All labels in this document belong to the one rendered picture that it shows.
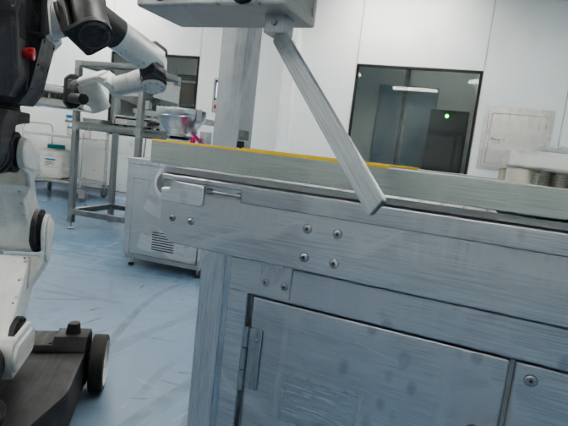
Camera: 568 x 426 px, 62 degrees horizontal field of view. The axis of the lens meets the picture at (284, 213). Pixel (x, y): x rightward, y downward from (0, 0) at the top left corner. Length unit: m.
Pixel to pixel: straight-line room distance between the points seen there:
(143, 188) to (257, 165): 2.76
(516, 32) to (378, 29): 1.45
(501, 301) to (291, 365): 0.30
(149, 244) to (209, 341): 2.36
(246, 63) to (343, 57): 4.90
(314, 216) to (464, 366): 0.26
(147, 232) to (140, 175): 0.40
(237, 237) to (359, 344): 0.22
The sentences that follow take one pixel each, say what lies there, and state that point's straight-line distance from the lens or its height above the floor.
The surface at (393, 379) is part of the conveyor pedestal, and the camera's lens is 0.67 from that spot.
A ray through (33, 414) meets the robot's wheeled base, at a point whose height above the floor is 0.17.
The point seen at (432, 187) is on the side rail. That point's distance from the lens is 0.56.
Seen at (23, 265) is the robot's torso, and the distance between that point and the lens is 1.69.
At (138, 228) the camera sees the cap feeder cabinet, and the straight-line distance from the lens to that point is 3.41.
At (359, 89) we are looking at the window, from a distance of 5.76.
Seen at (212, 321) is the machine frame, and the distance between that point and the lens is 1.04.
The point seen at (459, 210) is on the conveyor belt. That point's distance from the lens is 0.57.
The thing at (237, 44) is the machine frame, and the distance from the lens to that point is 0.99.
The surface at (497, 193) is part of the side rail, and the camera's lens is 0.55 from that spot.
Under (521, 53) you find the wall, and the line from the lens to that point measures 5.84.
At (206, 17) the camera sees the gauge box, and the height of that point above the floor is 1.10.
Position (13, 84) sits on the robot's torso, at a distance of 1.33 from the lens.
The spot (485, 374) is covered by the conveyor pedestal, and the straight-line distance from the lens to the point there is 0.65.
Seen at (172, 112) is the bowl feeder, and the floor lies 1.10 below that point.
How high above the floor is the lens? 0.93
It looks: 8 degrees down
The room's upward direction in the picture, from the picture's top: 6 degrees clockwise
